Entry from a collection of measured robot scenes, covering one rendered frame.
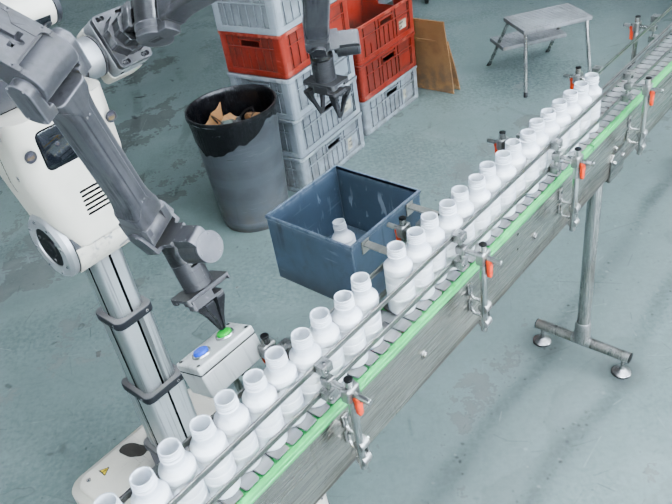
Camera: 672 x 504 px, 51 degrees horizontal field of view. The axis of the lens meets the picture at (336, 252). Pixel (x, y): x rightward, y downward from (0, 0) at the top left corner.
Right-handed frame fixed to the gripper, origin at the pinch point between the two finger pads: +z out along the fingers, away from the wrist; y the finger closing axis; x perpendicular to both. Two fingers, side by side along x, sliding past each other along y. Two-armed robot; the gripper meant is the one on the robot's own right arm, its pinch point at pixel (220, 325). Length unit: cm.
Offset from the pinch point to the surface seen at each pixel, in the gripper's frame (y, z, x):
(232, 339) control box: -1.1, 2.1, -3.8
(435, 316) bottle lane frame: 36.9, 22.6, -16.8
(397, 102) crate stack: 275, 44, 194
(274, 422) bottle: -8.6, 12.5, -18.0
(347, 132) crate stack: 215, 38, 182
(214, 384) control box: -8.8, 6.6, -4.1
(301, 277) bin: 50, 24, 43
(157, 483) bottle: -30.6, 5.0, -19.1
